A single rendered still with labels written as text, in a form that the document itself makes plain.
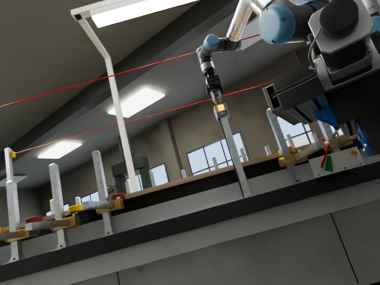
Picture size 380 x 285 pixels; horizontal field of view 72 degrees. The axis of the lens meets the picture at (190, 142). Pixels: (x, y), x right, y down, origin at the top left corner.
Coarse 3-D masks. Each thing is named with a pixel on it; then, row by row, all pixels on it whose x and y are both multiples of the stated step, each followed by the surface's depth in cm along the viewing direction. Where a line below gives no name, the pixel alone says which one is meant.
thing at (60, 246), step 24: (360, 168) 129; (264, 192) 136; (288, 192) 129; (312, 192) 128; (192, 216) 130; (216, 216) 129; (240, 216) 128; (96, 240) 130; (120, 240) 129; (144, 240) 129; (24, 264) 130; (48, 264) 129
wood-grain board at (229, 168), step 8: (336, 136) 152; (296, 152) 153; (256, 160) 152; (264, 160) 152; (224, 168) 152; (232, 168) 152; (192, 176) 153; (200, 176) 152; (208, 176) 153; (168, 184) 153; (176, 184) 152; (136, 192) 153; (144, 192) 152; (152, 192) 156; (48, 216) 153; (24, 224) 153
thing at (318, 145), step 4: (312, 144) 110; (316, 144) 107; (320, 144) 107; (308, 148) 115; (312, 148) 111; (316, 148) 108; (320, 148) 107; (300, 152) 125; (304, 152) 120; (308, 152) 116; (312, 152) 114; (296, 156) 131; (300, 156) 126; (304, 156) 122; (296, 160) 132
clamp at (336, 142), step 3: (336, 138) 135; (339, 138) 135; (327, 141) 136; (333, 141) 135; (336, 141) 135; (351, 141) 134; (324, 144) 137; (333, 144) 135; (336, 144) 135; (339, 144) 135; (342, 144) 134; (345, 144) 134; (348, 144) 134; (330, 147) 135; (333, 147) 134; (336, 147) 134; (339, 147) 136
